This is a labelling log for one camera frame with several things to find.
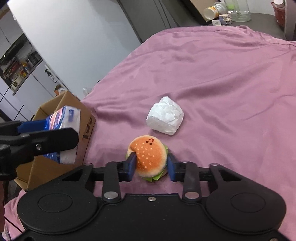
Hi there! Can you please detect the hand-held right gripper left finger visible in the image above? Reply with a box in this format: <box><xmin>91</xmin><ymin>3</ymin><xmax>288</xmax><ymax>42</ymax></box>
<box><xmin>43</xmin><ymin>153</ymin><xmax>137</xmax><ymax>202</ymax></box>

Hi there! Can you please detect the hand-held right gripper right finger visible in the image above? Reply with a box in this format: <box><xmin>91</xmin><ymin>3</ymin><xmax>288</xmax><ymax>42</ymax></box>
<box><xmin>167</xmin><ymin>153</ymin><xmax>255</xmax><ymax>200</ymax></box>

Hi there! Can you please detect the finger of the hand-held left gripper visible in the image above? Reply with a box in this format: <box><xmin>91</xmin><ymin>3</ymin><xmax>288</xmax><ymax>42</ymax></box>
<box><xmin>0</xmin><ymin>119</ymin><xmax>50</xmax><ymax>137</ymax></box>
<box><xmin>10</xmin><ymin>127</ymin><xmax>80</xmax><ymax>166</ymax></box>

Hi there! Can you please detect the burger plush toy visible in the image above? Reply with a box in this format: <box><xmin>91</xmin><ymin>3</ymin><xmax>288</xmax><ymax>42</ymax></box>
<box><xmin>126</xmin><ymin>135</ymin><xmax>169</xmax><ymax>182</ymax></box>

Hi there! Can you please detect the blue tissue pack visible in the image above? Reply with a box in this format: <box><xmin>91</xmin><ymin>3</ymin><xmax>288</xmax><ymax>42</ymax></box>
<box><xmin>43</xmin><ymin>105</ymin><xmax>81</xmax><ymax>165</ymax></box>

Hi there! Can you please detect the brown cardboard box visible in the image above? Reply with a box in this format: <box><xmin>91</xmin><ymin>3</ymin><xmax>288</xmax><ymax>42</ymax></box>
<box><xmin>14</xmin><ymin>90</ymin><xmax>97</xmax><ymax>192</ymax></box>

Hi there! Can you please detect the white kitchen cabinet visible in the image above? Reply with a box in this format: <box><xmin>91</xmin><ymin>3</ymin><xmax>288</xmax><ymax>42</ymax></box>
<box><xmin>0</xmin><ymin>59</ymin><xmax>70</xmax><ymax>124</ymax></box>

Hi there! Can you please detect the white wrapped tissue packet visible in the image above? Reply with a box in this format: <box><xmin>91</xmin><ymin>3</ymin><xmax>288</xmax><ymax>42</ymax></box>
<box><xmin>145</xmin><ymin>96</ymin><xmax>185</xmax><ymax>136</ymax></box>

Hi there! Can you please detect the microwave oven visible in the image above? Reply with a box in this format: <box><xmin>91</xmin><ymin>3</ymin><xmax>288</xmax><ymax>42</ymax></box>
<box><xmin>27</xmin><ymin>52</ymin><xmax>41</xmax><ymax>68</ymax></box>

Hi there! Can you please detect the black range hood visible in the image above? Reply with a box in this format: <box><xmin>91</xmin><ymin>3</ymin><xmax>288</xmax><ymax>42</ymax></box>
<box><xmin>0</xmin><ymin>35</ymin><xmax>25</xmax><ymax>65</ymax></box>

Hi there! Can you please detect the pink bed sheet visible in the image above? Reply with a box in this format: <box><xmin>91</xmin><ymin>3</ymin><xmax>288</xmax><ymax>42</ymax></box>
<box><xmin>3</xmin><ymin>25</ymin><xmax>296</xmax><ymax>235</ymax></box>

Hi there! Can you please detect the grey door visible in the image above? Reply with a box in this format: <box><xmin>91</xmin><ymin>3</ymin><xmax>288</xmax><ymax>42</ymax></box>
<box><xmin>117</xmin><ymin>0</ymin><xmax>184</xmax><ymax>44</ymax></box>

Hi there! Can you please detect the small white charger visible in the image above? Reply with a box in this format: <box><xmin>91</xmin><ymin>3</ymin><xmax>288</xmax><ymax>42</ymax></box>
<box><xmin>218</xmin><ymin>14</ymin><xmax>233</xmax><ymax>25</ymax></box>

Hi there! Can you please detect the long black box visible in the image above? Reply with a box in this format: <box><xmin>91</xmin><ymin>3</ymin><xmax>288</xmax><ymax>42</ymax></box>
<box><xmin>180</xmin><ymin>0</ymin><xmax>212</xmax><ymax>26</ymax></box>

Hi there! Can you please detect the white paper cup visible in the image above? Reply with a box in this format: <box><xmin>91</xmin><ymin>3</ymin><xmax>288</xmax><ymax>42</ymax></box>
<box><xmin>203</xmin><ymin>2</ymin><xmax>227</xmax><ymax>20</ymax></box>

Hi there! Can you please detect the clear plastic water jug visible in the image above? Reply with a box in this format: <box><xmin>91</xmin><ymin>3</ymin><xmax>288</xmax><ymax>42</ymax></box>
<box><xmin>225</xmin><ymin>0</ymin><xmax>251</xmax><ymax>23</ymax></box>

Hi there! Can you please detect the red basket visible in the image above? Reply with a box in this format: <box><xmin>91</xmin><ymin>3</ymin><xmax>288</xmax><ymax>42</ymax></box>
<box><xmin>270</xmin><ymin>0</ymin><xmax>287</xmax><ymax>27</ymax></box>

